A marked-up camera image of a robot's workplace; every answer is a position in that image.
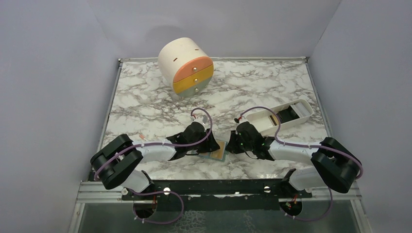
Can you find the white plastic tray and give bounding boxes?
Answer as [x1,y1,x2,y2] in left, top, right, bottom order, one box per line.
[246,99,314,136]

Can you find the green card holder wallet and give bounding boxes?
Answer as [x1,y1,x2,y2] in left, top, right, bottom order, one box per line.
[198,140,229,162]

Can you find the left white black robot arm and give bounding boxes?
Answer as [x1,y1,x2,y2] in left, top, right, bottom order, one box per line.
[90,122,221,200]

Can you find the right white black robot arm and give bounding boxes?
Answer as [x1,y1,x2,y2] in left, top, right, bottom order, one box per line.
[226,122,363,198]

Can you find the round cream drawer cabinet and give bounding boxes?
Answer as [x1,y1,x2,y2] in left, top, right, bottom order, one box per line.
[158,37,214,98]

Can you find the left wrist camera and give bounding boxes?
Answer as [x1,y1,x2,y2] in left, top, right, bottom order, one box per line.
[193,115,208,127]

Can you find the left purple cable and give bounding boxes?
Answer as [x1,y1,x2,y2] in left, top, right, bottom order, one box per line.
[93,107,214,182]

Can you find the purple cable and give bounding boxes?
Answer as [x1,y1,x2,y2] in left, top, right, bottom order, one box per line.
[93,107,214,182]
[235,106,364,180]

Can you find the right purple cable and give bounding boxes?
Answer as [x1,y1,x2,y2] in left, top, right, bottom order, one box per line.
[235,106,364,180]

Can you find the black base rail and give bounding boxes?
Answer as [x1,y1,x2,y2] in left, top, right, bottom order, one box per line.
[121,178,312,212]

